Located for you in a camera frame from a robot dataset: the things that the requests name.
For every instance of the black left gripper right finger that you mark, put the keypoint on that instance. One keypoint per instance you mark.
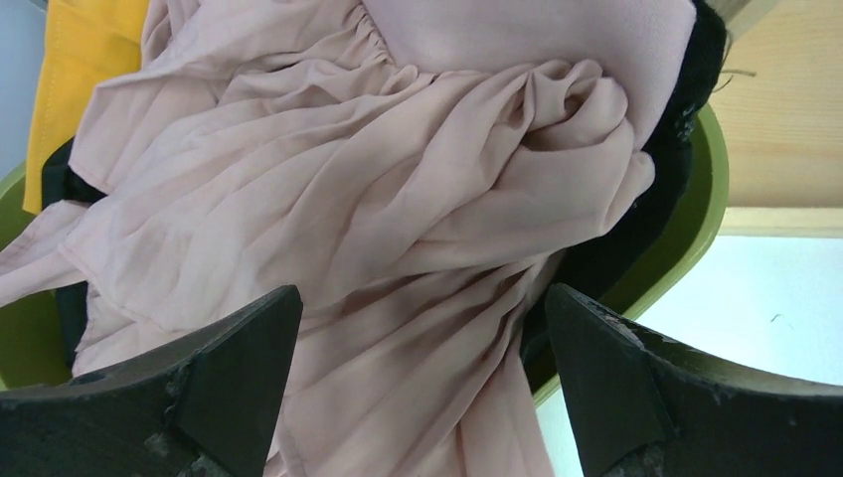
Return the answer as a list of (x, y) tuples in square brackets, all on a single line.
[(643, 404)]

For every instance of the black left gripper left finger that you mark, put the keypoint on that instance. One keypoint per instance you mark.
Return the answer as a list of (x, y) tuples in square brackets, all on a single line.
[(205, 404)]

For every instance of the black skirt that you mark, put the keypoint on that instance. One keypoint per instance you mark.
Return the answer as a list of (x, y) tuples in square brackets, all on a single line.
[(640, 226)]

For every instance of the pink pleated skirt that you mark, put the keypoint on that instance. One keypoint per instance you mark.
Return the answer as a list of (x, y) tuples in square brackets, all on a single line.
[(417, 169)]

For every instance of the yellow skirt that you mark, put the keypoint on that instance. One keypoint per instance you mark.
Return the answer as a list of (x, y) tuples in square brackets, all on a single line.
[(86, 42)]

